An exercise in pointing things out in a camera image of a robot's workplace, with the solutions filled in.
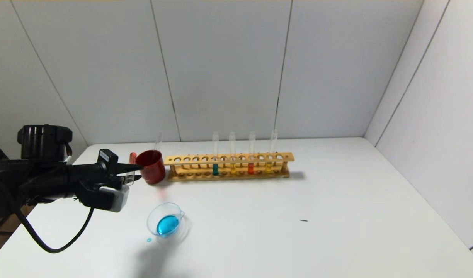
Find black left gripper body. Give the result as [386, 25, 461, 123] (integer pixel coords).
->
[65, 149, 119, 187]

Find red pigment test tube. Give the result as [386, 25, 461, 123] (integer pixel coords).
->
[248, 131, 256, 175]
[125, 152, 138, 185]

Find wooden test tube rack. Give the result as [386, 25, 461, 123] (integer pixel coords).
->
[164, 152, 295, 182]

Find yellow pigment test tube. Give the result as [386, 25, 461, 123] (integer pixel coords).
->
[265, 130, 276, 174]
[229, 132, 237, 175]

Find dark red cup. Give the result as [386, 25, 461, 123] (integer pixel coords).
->
[136, 149, 166, 185]

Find blue liquid pool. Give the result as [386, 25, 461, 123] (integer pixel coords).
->
[157, 215, 180, 237]

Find clear glass beaker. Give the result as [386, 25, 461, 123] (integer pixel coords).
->
[147, 202, 191, 246]

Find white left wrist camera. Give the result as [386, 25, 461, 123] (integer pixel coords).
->
[76, 181, 130, 212]

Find thin black camera cable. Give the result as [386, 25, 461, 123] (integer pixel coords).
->
[0, 181, 95, 254]

